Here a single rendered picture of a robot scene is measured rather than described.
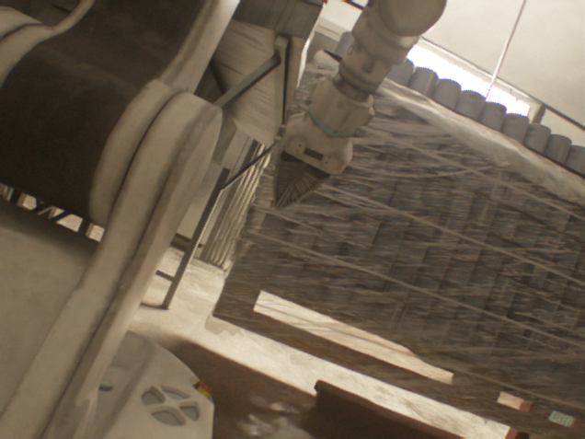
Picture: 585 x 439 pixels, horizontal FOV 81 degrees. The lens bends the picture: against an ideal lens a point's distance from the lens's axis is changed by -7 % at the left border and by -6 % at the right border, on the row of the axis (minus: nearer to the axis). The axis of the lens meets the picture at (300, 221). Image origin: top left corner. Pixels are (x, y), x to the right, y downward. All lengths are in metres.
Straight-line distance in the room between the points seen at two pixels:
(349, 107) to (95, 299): 0.34
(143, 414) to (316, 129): 0.45
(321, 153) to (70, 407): 0.39
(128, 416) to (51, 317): 0.27
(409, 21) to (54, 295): 0.42
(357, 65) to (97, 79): 0.27
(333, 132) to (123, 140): 0.26
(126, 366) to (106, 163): 0.54
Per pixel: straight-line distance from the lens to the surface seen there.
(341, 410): 1.73
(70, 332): 0.32
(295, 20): 0.92
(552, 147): 1.16
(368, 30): 0.44
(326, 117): 0.48
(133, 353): 0.80
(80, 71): 0.36
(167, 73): 0.38
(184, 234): 3.67
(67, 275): 0.36
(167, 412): 0.63
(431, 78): 1.02
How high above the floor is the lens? 0.69
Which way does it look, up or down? 1 degrees up
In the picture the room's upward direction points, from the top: 25 degrees clockwise
